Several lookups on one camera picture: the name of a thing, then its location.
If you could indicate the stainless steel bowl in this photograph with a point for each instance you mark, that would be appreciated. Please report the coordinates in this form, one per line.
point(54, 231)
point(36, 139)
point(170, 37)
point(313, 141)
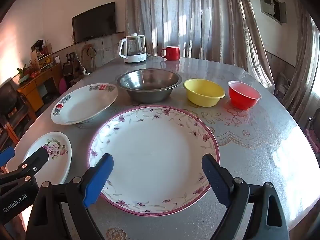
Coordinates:
point(150, 90)

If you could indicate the dark round-backed chair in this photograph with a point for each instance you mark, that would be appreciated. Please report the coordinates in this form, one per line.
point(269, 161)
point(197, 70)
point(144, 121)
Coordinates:
point(312, 122)

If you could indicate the red plastic bowl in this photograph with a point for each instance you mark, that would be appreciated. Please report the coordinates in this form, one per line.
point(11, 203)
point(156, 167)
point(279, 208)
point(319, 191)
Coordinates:
point(242, 100)

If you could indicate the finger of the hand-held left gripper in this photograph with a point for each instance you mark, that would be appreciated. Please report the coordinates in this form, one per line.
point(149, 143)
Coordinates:
point(6, 155)
point(37, 157)

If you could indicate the yellow plastic bowl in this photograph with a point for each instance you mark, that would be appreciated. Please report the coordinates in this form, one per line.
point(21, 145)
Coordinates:
point(203, 97)

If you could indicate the dark armchair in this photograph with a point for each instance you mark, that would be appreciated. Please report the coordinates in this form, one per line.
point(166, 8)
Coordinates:
point(10, 100)

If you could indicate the small cluttered shelf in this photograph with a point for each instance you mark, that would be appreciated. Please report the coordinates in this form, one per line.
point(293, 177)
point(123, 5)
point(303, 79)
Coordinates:
point(45, 61)

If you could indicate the beige side window curtain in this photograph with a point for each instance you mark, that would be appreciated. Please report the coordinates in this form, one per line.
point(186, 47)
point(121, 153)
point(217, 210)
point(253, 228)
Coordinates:
point(302, 67)

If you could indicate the white plate with red print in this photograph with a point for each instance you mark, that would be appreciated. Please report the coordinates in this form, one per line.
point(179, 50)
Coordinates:
point(80, 105)

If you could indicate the orange wooden cabinet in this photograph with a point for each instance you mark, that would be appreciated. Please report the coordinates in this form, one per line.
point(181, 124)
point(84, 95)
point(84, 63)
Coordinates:
point(32, 95)

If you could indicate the beige sheer curtain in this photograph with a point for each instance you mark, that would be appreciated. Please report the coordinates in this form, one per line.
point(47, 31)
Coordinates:
point(200, 17)

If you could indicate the white power strip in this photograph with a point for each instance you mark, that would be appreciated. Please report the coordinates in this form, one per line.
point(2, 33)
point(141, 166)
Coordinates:
point(86, 72)

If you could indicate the green plant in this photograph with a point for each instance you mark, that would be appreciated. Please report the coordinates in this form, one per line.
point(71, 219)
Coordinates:
point(23, 71)

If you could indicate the patterned cushion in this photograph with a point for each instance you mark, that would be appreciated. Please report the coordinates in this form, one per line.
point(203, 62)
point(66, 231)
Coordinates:
point(282, 83)

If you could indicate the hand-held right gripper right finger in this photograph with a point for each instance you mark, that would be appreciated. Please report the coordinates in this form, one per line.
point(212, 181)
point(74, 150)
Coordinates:
point(216, 180)

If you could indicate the dark speaker box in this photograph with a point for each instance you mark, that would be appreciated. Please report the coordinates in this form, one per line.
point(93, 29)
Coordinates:
point(67, 68)

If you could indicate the wall electrical box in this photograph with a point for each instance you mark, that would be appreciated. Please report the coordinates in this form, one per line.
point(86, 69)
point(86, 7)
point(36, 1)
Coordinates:
point(266, 3)

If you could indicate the large pink-rimmed floral plate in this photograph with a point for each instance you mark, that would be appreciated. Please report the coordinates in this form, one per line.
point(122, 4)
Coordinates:
point(155, 155)

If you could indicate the red mug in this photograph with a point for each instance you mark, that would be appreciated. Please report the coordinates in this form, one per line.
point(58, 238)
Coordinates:
point(172, 53)

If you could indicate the white glass electric kettle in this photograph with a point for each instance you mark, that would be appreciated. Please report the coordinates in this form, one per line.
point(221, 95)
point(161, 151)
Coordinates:
point(132, 55)

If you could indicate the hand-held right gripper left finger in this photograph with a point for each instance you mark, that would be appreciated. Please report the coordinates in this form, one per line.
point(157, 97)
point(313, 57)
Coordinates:
point(97, 180)

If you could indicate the small rose-print plate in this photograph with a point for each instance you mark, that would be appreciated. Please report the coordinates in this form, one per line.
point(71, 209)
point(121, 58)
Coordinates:
point(57, 160)

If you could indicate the small white box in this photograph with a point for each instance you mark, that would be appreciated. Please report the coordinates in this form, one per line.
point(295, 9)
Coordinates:
point(57, 59)

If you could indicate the black flat television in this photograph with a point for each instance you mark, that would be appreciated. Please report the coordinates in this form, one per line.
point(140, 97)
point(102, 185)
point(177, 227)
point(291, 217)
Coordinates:
point(95, 22)

